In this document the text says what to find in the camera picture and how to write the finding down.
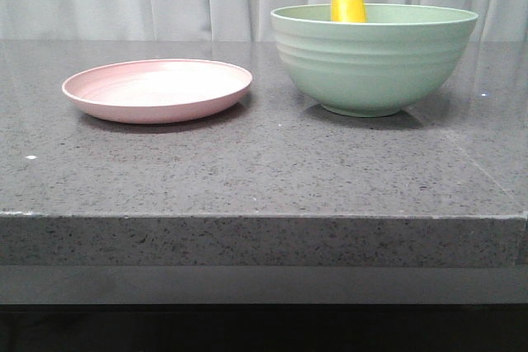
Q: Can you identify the yellow banana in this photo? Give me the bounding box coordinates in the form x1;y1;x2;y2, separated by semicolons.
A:
330;0;367;23

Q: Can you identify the pink plate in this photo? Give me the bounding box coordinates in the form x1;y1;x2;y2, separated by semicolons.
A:
62;59;252;124

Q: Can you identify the green ribbed bowl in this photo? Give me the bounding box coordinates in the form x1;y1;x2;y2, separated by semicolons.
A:
271;3;479;117

